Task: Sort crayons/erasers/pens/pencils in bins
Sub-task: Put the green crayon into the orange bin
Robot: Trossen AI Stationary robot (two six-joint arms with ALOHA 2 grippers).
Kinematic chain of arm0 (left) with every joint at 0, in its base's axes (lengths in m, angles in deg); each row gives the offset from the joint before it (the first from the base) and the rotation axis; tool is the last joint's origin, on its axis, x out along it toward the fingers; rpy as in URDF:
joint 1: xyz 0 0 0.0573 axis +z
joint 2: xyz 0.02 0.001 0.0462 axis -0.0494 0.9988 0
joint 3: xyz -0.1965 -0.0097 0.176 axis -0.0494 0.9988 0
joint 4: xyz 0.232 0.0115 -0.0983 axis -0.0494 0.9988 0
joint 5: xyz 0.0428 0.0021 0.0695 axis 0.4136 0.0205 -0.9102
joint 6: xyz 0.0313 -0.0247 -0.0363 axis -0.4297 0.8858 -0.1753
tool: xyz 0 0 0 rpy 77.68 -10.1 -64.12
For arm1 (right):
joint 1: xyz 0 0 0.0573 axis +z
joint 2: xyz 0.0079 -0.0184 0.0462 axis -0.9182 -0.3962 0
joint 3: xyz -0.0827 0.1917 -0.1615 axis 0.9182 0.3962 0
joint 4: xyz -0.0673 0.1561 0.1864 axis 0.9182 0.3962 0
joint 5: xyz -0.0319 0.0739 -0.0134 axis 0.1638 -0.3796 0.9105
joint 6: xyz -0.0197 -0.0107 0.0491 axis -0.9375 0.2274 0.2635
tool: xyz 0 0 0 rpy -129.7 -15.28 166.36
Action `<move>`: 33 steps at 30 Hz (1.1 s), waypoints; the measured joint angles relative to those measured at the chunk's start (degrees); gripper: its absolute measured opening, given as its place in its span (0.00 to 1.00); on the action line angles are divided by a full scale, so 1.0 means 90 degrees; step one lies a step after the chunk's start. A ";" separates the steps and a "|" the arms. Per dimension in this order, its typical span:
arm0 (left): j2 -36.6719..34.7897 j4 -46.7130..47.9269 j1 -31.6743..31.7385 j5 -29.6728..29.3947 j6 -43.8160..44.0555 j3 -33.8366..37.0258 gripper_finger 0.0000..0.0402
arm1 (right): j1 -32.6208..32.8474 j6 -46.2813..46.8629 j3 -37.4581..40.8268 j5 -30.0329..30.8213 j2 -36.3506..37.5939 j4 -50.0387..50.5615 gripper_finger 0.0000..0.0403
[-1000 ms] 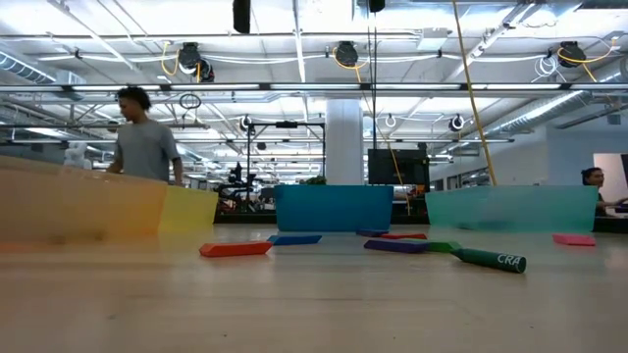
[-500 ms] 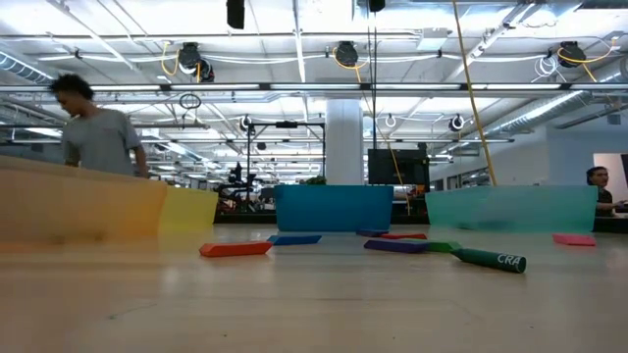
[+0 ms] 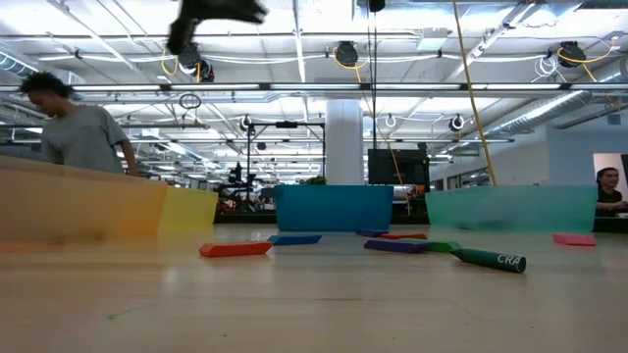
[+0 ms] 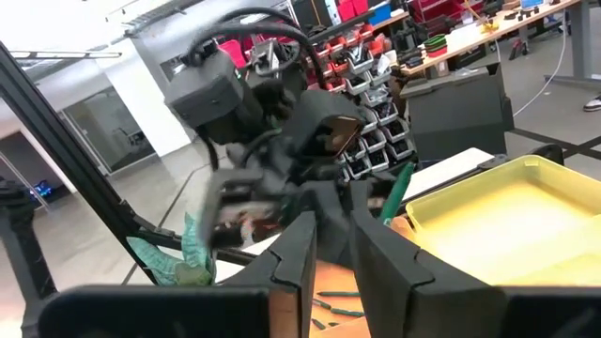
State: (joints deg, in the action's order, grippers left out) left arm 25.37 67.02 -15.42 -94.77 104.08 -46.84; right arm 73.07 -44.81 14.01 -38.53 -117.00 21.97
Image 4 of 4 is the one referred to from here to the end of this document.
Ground large black box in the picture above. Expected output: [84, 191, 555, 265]
[398, 63, 516, 163]

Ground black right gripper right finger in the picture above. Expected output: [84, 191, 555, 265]
[349, 210, 506, 338]

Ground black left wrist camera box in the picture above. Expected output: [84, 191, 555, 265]
[284, 90, 366, 164]

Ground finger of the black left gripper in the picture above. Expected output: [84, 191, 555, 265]
[302, 180, 353, 269]
[351, 172, 393, 215]

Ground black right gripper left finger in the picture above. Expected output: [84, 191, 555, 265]
[220, 210, 318, 338]

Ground wooden workbench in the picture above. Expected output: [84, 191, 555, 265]
[398, 0, 601, 81]

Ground storage bin rack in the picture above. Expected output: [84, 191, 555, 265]
[304, 27, 424, 182]

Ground orange plastic bin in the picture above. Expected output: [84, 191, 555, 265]
[270, 214, 419, 338]

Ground white floor cable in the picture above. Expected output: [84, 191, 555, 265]
[514, 13, 570, 118]

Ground yellow plastic bin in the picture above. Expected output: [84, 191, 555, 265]
[405, 154, 601, 287]

